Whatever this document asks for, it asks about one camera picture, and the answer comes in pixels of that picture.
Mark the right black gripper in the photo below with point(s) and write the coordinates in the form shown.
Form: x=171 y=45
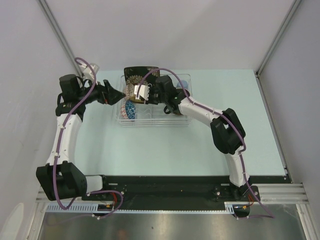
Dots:
x=151 y=90

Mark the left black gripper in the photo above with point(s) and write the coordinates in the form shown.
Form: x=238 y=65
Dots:
x=107 y=94

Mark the clear wire dish rack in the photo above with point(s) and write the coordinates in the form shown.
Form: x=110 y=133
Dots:
x=151 y=115

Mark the beige patterned bowl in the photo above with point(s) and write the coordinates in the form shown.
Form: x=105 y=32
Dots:
x=129 y=92

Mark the red black mug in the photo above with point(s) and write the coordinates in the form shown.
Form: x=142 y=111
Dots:
x=172 y=109

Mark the light blue cup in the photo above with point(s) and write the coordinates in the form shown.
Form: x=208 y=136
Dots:
x=182 y=84

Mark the blue patterned bowl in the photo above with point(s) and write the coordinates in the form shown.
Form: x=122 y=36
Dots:
x=128 y=111

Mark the black floral square plate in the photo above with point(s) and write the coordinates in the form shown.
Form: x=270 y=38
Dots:
x=134 y=74

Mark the yellow black saucer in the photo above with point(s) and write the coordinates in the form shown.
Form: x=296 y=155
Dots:
x=138 y=101

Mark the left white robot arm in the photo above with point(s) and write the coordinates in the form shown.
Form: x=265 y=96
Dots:
x=59 y=177

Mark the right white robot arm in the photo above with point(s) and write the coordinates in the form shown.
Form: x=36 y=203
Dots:
x=227 y=131

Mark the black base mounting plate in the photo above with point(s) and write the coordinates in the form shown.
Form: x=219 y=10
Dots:
x=174 y=193

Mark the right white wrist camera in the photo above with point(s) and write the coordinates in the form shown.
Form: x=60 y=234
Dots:
x=142 y=92

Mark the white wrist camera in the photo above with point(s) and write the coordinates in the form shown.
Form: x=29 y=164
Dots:
x=142 y=92
x=87 y=73

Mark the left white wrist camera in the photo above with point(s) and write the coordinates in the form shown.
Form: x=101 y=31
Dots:
x=87 y=73

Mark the left aluminium corner post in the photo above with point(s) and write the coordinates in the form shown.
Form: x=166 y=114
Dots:
x=49 y=15

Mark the aluminium corner post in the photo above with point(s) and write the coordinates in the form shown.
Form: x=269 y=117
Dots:
x=278 y=36
x=49 y=15

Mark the white slotted cable duct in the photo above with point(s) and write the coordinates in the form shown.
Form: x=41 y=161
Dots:
x=95 y=208

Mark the right aluminium corner post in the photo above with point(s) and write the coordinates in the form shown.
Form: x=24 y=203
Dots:
x=278 y=36

